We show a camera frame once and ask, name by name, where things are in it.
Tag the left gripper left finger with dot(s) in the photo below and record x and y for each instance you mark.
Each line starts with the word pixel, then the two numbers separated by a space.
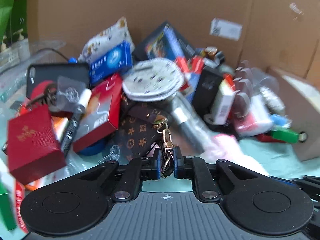
pixel 130 177

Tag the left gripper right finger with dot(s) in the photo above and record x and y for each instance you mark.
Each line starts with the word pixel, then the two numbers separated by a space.
pixel 200 174

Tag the makeup brush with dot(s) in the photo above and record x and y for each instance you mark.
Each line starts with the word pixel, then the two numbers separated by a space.
pixel 192 128

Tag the brown monogram pouch with clasp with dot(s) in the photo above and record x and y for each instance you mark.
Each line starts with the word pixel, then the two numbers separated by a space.
pixel 141 125

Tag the brown glasses case white stripes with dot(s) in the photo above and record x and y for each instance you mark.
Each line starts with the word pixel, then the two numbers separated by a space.
pixel 243 81

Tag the green small box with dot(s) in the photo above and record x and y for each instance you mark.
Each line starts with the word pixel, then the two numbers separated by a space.
pixel 283 134

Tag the red and white carton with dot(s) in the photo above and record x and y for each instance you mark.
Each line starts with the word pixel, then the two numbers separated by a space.
pixel 102 115

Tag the pink white zip bag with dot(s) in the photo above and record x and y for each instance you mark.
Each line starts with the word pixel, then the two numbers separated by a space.
pixel 256 122

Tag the black marker pen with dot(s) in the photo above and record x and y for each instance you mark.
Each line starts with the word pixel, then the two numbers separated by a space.
pixel 73 125

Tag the white barcode box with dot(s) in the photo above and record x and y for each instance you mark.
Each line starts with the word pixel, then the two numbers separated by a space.
pixel 222 103

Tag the brown open cardboard box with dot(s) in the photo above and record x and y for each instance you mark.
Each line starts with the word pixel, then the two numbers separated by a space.
pixel 301 100

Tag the round white patterned pouch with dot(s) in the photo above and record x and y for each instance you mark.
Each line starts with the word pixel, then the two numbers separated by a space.
pixel 152 80

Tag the tall black box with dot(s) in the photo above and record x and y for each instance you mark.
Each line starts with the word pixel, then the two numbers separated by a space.
pixel 206 90

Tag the blue medicine box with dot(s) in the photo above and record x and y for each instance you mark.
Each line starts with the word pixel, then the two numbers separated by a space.
pixel 118 59

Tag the red gift box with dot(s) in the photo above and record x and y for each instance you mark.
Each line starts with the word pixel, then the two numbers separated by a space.
pixel 33 149

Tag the black charger box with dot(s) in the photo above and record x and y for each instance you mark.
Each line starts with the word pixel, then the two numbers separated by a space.
pixel 165 42

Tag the white patterned fabric pouch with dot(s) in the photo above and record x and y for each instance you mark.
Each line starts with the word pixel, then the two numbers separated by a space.
pixel 107 39

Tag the white shipping label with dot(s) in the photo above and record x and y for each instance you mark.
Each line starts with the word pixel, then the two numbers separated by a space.
pixel 225 29

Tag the black phone case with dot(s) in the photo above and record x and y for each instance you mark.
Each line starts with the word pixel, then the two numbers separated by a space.
pixel 37 73

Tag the large cardboard box wall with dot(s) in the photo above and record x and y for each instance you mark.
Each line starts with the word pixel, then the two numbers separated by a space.
pixel 275 33

